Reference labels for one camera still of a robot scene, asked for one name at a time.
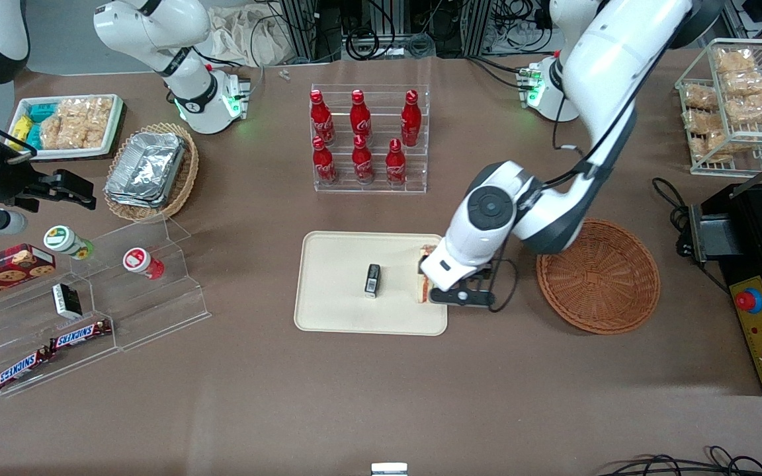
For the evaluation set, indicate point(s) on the white rectangular snack tray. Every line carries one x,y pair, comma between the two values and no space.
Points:
67,153

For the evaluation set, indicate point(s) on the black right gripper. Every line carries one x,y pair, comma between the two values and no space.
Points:
12,186

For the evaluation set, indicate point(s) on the yellow snack packet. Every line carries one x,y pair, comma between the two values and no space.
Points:
20,129

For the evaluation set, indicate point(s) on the red cup with white lid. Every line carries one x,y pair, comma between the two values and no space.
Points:
139,261

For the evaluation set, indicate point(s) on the beige plastic tray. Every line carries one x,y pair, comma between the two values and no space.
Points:
335,284

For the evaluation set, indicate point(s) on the round brown wicker basket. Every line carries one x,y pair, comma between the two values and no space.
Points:
606,284

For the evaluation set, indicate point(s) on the triangular sandwich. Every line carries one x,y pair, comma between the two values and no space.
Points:
424,291

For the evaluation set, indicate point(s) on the small white device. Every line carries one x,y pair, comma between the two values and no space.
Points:
389,469

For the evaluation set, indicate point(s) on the black machine with yellow panel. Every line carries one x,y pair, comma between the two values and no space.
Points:
751,264

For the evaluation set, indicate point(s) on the clear acrylic bottle rack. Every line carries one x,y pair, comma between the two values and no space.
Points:
374,182

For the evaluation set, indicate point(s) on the teal snack packet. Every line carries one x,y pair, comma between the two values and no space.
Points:
42,111
34,137

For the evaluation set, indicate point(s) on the rice cracker snack bags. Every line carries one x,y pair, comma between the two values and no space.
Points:
77,122

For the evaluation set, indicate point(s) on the red cookie box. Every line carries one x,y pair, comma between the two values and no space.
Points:
4,271

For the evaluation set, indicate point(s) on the red cola bottle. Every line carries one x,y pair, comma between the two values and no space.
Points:
395,165
362,162
411,122
321,119
324,164
360,119

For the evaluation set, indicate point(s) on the beige cloth bag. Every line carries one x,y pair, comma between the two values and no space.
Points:
242,36

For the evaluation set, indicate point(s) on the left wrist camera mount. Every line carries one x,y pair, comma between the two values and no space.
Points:
470,299

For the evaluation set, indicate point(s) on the clear acrylic stepped shelf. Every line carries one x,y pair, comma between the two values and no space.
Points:
149,311

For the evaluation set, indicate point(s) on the green cup with sunflower lid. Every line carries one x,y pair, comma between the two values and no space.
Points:
63,240

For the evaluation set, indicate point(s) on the small metal screws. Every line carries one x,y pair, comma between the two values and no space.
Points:
284,75

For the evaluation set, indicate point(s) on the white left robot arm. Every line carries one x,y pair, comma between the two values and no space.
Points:
596,86

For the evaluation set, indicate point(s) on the Snickers chocolate bar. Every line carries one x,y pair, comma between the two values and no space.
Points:
80,334
22,368

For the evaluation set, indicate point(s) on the oval light wicker basket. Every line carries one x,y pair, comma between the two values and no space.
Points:
186,178

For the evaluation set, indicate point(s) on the fried snack bag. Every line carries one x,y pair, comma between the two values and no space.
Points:
735,61
748,82
700,97
755,108
712,147
704,121

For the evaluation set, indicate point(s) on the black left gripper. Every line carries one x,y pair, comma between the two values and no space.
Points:
421,264

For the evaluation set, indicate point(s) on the black and white small box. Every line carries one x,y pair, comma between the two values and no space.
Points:
67,301

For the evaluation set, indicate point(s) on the small black box with barcode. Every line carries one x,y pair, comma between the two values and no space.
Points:
372,281

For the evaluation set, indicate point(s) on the stacked aluminium foil containers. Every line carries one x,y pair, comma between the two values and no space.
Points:
146,168

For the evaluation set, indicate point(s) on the red emergency stop button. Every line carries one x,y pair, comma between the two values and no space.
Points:
747,301

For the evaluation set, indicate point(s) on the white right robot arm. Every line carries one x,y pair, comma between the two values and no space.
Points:
197,99

